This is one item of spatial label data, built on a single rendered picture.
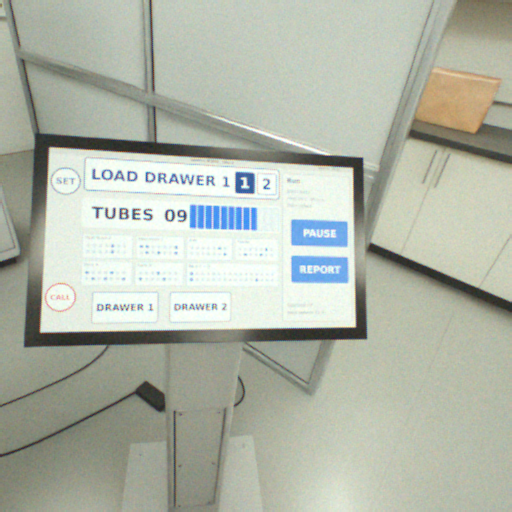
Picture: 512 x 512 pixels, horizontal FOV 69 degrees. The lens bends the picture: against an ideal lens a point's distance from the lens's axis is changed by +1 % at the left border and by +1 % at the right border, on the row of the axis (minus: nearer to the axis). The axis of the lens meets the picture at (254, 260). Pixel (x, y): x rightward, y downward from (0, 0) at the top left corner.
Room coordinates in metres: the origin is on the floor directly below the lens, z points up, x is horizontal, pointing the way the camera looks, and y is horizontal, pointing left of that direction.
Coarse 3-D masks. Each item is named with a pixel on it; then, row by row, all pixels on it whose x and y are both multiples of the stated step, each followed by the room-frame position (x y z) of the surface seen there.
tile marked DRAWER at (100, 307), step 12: (96, 300) 0.39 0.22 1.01; (108, 300) 0.40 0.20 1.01; (120, 300) 0.40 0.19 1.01; (132, 300) 0.40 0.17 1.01; (144, 300) 0.41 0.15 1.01; (156, 300) 0.41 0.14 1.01; (96, 312) 0.38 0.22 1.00; (108, 312) 0.39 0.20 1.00; (120, 312) 0.39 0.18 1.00; (132, 312) 0.39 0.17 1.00; (144, 312) 0.40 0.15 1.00; (156, 312) 0.40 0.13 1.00
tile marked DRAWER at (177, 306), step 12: (180, 300) 0.42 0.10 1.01; (192, 300) 0.42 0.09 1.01; (204, 300) 0.43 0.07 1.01; (216, 300) 0.43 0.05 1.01; (228, 300) 0.43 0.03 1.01; (180, 312) 0.41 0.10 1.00; (192, 312) 0.41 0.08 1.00; (204, 312) 0.42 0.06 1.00; (216, 312) 0.42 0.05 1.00; (228, 312) 0.42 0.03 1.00
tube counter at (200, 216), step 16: (176, 208) 0.51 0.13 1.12; (192, 208) 0.51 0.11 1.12; (208, 208) 0.52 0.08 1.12; (224, 208) 0.52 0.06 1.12; (240, 208) 0.53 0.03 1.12; (256, 208) 0.54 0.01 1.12; (272, 208) 0.54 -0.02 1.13; (176, 224) 0.49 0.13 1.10; (192, 224) 0.50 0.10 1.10; (208, 224) 0.50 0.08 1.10; (224, 224) 0.51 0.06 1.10; (240, 224) 0.51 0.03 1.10; (256, 224) 0.52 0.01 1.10; (272, 224) 0.53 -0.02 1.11
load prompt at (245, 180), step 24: (96, 168) 0.51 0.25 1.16; (120, 168) 0.52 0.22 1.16; (144, 168) 0.53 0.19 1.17; (168, 168) 0.54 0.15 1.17; (192, 168) 0.55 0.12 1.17; (216, 168) 0.56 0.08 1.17; (240, 168) 0.57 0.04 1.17; (264, 168) 0.58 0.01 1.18; (144, 192) 0.51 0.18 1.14; (168, 192) 0.52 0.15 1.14; (192, 192) 0.53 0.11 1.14; (216, 192) 0.54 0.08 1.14; (240, 192) 0.55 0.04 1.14; (264, 192) 0.56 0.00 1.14
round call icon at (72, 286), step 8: (48, 288) 0.39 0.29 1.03; (56, 288) 0.39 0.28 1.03; (64, 288) 0.39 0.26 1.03; (72, 288) 0.40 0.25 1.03; (48, 296) 0.38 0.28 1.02; (56, 296) 0.38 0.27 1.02; (64, 296) 0.39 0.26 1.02; (72, 296) 0.39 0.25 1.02; (48, 304) 0.38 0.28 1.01; (56, 304) 0.38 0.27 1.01; (64, 304) 0.38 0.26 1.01; (72, 304) 0.38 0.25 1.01; (48, 312) 0.37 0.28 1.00; (56, 312) 0.37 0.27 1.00; (64, 312) 0.37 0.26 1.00; (72, 312) 0.38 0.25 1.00
